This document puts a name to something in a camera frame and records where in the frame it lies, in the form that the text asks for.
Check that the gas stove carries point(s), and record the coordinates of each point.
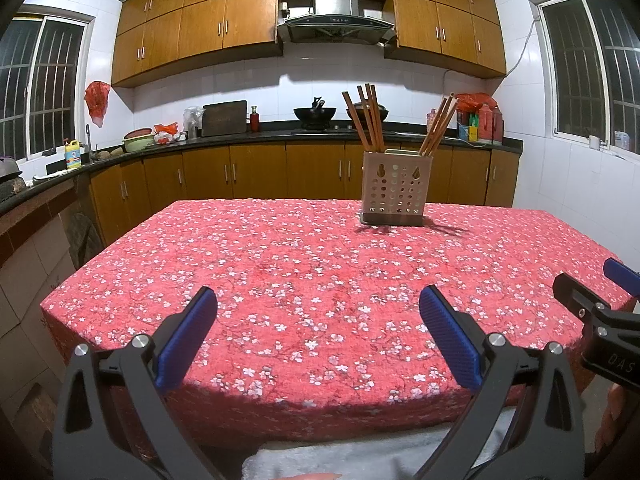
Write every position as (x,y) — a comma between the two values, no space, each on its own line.
(325,129)

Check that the red plastic jug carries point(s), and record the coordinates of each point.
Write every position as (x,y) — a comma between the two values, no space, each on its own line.
(498,127)
(485,125)

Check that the pink bottle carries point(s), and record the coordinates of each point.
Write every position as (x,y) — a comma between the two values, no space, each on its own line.
(430,120)

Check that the blue and yellow box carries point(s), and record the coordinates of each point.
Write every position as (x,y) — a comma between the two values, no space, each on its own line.
(467,133)

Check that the white cup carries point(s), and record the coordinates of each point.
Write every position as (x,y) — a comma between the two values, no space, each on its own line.
(594,143)

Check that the hanging red plastic bag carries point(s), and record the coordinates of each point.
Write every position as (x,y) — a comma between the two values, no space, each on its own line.
(96,99)

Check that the white plastic container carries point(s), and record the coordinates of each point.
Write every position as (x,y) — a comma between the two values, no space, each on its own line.
(621,140)

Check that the wooden base cabinets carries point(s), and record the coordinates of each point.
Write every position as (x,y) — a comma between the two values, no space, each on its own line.
(260,170)

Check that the orange plastic bag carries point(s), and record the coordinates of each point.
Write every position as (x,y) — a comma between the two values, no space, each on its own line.
(166,129)

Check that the clear plastic bag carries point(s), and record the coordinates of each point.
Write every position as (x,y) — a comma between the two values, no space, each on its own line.
(192,121)

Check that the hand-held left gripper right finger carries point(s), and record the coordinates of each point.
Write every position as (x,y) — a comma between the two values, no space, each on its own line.
(450,342)

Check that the red bottle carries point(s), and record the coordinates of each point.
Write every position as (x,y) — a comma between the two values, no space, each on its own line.
(254,121)

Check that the black wok with lid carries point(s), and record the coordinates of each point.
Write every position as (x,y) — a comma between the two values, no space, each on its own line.
(383,113)

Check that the steel range hood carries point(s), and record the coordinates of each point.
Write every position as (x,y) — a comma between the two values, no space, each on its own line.
(335,20)

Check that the wooden wall cabinet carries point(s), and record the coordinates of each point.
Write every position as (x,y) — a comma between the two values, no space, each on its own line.
(440,15)
(200,25)

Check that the black pot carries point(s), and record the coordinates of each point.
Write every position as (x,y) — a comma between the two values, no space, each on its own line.
(10,170)

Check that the yellow detergent bottle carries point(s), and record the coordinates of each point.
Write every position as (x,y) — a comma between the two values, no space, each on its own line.
(74,159)

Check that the dark wooden cutting board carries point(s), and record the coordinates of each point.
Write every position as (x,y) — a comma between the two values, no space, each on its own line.
(225,119)

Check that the metal faucet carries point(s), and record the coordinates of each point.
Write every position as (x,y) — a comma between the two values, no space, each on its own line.
(88,140)

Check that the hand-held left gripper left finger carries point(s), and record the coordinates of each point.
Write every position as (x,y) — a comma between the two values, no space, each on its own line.
(185,342)

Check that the barred window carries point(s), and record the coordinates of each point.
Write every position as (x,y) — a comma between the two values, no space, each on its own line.
(55,80)
(575,70)

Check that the beige perforated utensil holder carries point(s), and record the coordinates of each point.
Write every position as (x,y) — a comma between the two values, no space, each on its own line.
(395,190)

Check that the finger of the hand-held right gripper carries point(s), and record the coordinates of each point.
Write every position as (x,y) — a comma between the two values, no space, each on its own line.
(570,292)
(622,272)

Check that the dark cloth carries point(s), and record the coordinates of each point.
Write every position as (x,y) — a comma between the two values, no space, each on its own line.
(85,240)

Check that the green basin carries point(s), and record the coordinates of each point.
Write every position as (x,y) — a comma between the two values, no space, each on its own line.
(137,144)

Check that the black kitchen countertop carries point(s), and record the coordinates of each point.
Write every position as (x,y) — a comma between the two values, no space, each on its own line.
(240,136)

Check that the white rag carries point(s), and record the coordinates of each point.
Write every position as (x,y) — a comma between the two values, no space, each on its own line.
(52,176)

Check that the green bottle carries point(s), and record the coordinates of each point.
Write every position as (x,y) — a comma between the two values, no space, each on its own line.
(473,120)

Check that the black wok with ladle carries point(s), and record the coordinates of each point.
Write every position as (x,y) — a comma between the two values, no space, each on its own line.
(315,115)

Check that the red floral tablecloth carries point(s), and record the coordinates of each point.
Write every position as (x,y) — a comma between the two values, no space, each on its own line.
(275,285)

